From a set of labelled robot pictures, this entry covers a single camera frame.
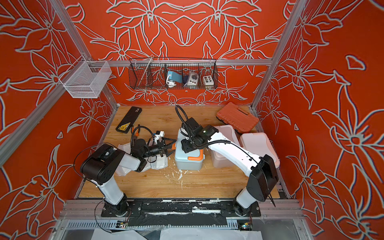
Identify orange handled pliers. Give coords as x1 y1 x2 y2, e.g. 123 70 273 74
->
131 126 140 143

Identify black warning label case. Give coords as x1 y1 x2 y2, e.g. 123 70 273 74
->
116 107 142 134

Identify aluminium frame post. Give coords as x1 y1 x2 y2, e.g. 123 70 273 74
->
250 0 307 113
50 1 118 109

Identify white device with dials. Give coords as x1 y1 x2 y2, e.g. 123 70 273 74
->
186 72 199 87

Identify aluminium horizontal back rail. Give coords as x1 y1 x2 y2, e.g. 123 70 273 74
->
106 59 272 68

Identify blue item in basket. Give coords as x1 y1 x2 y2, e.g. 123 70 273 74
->
166 71 183 83

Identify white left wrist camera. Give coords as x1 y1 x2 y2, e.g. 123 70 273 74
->
153 131 165 145

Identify aluminium frame post left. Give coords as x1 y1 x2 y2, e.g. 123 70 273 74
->
50 1 118 109

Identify white wire mesh basket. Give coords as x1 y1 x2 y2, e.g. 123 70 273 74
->
60 61 112 99

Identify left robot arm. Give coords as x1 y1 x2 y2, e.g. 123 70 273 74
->
81 137 177 217

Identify white button box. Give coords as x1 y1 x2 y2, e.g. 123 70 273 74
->
202 76 214 88

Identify gauze packet clear wrapper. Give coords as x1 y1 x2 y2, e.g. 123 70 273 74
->
118 143 131 155

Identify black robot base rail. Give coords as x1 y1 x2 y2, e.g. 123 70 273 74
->
100 198 262 218

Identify pink medicine chest box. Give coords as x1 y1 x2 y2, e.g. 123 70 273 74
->
210 125 240 169

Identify grey orange medicine chest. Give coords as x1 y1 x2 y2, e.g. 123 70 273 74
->
172 129 205 171

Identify white pink first aid kit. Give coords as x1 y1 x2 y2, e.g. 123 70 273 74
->
239 133 280 168

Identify red plastic tool case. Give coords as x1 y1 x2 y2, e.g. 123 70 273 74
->
216 102 259 134

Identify black wire wall basket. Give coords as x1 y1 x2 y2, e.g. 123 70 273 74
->
128 57 219 90

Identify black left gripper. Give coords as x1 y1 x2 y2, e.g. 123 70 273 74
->
141 140 177 161

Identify aluminium frame post right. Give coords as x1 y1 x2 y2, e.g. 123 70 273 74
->
250 0 307 113

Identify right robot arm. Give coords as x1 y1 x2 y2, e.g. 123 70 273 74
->
181 118 279 216

